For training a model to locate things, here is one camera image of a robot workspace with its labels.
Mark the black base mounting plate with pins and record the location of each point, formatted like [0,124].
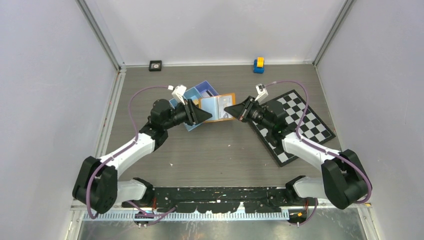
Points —
[220,200]

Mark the small black square box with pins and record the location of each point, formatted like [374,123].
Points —
[155,66]

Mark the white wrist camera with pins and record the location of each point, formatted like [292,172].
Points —
[178,92]
[262,92]

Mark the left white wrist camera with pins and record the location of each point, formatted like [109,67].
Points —
[178,92]

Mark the white patterned credit card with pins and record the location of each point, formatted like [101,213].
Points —
[222,102]

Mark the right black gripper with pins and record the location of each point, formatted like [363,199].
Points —
[241,111]

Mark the orange leather card holder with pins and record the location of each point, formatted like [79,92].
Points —
[215,105]

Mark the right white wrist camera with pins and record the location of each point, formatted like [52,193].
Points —
[262,92]

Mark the blue yellow toy block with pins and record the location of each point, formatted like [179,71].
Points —
[258,65]

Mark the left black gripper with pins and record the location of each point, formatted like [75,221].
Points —
[194,115]

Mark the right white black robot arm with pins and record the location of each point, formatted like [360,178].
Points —
[343,180]

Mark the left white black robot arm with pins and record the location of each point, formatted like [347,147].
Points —
[97,184]

